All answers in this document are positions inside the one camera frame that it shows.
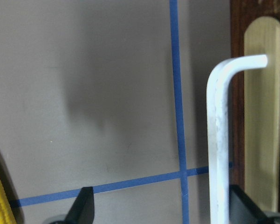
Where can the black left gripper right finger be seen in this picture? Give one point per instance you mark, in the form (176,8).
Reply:
(242,210)

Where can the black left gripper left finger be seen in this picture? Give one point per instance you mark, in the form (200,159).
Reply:
(82,210)

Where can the wooden drawer with white handle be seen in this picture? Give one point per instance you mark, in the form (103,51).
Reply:
(243,111)

